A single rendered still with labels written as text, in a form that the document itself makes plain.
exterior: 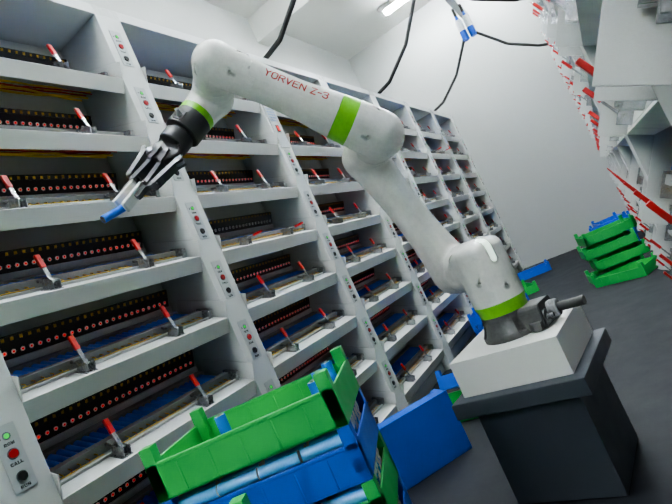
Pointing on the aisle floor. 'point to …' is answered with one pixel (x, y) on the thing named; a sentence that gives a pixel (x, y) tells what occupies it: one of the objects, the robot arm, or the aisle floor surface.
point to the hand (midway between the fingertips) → (130, 195)
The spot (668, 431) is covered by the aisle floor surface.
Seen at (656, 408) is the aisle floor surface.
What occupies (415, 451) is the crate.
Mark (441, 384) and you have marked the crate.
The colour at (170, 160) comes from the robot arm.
